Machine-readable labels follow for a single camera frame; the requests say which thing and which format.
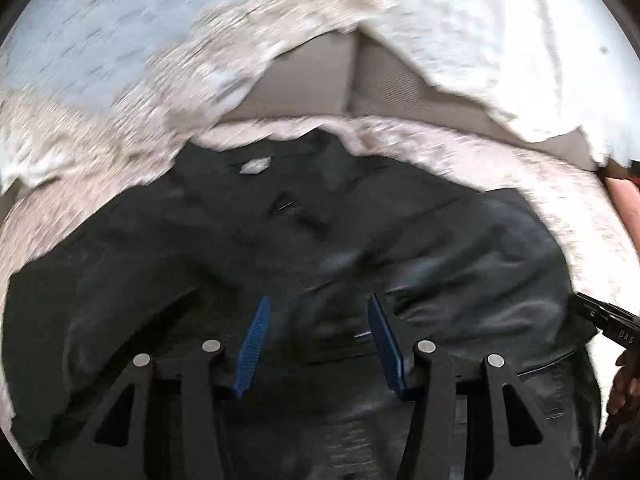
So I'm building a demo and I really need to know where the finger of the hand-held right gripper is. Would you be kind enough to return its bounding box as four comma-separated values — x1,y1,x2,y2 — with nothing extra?
574,291,623,332

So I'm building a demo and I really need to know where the white embossed sofa back cover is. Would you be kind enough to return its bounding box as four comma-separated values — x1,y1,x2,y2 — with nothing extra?
320,0,640,168

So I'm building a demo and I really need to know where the pink quilted sofa cover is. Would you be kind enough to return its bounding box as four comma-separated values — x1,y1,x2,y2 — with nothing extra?
0,115,640,467

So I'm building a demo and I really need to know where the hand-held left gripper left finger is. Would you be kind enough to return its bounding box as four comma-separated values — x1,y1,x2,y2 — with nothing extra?
60,294,272,480

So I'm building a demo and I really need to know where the person's right hand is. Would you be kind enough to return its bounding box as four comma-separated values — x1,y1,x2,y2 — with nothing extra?
606,347,640,417

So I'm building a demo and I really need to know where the pink cushion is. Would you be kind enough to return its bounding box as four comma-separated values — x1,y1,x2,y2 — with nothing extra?
602,175,640,241

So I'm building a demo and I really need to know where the black leather jacket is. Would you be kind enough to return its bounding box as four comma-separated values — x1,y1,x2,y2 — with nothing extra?
2,127,608,480

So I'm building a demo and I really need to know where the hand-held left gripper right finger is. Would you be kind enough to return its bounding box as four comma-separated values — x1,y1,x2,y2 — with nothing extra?
366,293,576,480

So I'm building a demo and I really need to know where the cream lace-trimmed sofa back cover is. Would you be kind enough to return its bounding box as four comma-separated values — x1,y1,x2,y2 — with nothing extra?
0,0,373,196

